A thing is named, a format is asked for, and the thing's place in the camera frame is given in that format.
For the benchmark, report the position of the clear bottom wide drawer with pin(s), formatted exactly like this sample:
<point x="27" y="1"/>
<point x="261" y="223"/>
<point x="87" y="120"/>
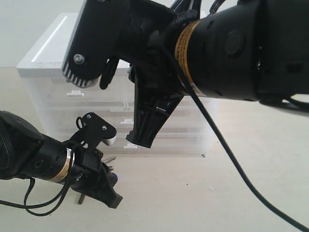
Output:
<point x="169" y="142"/>

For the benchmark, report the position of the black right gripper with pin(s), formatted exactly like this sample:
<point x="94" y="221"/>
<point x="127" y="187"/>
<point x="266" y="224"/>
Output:
<point x="151" y="30"/>

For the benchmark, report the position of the key bunch with blue tag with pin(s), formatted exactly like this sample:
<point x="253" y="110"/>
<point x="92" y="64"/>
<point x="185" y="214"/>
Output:
<point x="109" y="169"/>

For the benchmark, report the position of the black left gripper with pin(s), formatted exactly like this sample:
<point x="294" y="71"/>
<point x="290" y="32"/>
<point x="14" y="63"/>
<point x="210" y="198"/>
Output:
<point x="87" y="177"/>

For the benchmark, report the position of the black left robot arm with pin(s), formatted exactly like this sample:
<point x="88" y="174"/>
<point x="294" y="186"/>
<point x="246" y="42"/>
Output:
<point x="27" y="153"/>

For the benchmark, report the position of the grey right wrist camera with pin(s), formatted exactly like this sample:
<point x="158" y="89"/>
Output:
<point x="90" y="56"/>

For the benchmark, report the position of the white plastic drawer cabinet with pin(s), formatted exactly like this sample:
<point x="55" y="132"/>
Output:
<point x="45" y="59"/>

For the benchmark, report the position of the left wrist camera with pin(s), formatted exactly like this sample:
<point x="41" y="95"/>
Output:
<point x="92" y="130"/>

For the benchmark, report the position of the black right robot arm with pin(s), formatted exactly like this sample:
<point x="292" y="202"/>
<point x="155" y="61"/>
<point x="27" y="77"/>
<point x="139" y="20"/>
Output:
<point x="257" y="50"/>

